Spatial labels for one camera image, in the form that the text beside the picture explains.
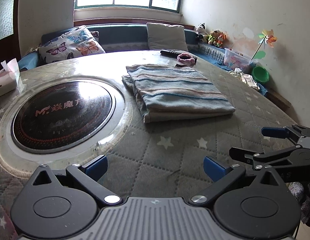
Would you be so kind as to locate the black remote control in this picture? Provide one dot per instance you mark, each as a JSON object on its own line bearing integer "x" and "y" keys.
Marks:
{"x": 170, "y": 53}

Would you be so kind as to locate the colourful paper pinwheel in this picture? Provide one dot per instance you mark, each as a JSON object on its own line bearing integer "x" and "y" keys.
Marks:
{"x": 267, "y": 38}

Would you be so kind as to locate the quilted grey table cover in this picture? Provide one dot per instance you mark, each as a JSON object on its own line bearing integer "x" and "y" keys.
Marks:
{"x": 155, "y": 167}

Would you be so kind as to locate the clear plastic storage box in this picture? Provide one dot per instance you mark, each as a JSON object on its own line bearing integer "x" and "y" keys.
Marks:
{"x": 234, "y": 59}

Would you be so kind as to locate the pink hair scrunchie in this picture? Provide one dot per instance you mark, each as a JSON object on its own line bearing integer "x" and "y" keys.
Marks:
{"x": 185, "y": 59}

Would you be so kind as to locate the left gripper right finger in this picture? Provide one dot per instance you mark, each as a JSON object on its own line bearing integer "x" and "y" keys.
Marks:
{"x": 223, "y": 177}

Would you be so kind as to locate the green plastic bowl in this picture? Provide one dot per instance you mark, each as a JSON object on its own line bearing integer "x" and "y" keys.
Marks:
{"x": 260, "y": 74}

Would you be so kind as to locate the white tissue box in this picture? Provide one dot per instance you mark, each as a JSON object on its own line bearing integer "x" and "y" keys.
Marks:
{"x": 9, "y": 76}

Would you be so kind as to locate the black white plush toy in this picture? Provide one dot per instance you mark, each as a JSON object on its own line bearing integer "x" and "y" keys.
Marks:
{"x": 200, "y": 31}

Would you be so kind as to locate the orange plush toy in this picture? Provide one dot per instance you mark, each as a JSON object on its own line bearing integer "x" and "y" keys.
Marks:
{"x": 220, "y": 40}

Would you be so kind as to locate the beige cushion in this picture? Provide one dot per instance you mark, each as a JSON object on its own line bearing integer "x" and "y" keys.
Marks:
{"x": 166, "y": 37}

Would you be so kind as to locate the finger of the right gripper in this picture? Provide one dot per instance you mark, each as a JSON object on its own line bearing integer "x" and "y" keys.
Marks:
{"x": 297, "y": 134}
{"x": 285, "y": 158}

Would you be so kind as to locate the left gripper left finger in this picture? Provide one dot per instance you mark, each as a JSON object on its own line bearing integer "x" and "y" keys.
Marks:
{"x": 85, "y": 177}

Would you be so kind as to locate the dark door with glass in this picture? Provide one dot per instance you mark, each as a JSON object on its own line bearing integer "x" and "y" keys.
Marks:
{"x": 9, "y": 41}

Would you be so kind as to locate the striped blue beige sweater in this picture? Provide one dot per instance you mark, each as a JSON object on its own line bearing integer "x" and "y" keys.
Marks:
{"x": 164, "y": 92}

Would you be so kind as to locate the butterfly print pillow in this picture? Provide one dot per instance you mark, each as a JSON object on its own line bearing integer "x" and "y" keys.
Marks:
{"x": 75, "y": 43}

